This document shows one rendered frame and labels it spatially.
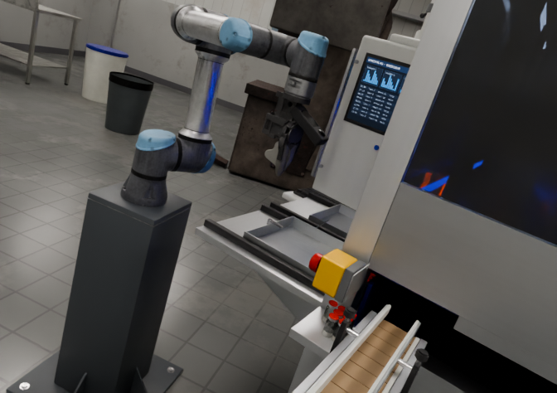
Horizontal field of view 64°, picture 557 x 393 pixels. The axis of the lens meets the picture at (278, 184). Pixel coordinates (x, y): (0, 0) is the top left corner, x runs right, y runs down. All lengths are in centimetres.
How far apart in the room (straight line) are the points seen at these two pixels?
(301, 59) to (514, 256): 62
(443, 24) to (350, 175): 124
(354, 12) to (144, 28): 642
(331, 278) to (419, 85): 41
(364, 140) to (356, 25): 234
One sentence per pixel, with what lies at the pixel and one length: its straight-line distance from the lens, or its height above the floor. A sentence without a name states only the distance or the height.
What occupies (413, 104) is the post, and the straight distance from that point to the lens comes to 90.
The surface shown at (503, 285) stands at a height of 111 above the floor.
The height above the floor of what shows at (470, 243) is 115.
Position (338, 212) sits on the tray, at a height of 88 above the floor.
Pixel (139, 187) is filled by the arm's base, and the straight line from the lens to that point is 149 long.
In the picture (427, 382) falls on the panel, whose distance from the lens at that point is 102.
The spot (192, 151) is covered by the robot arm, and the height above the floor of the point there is 99.
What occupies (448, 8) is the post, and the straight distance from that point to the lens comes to 91.
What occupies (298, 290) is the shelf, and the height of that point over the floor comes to 88.
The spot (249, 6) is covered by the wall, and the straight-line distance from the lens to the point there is 904.
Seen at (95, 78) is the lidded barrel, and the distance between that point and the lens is 657.
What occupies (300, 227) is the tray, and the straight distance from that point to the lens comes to 138.
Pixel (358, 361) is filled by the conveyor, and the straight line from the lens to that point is 83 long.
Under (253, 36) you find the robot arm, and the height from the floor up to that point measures 139.
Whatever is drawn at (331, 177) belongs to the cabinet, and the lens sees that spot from 209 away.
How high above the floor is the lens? 138
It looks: 16 degrees down
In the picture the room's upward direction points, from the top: 17 degrees clockwise
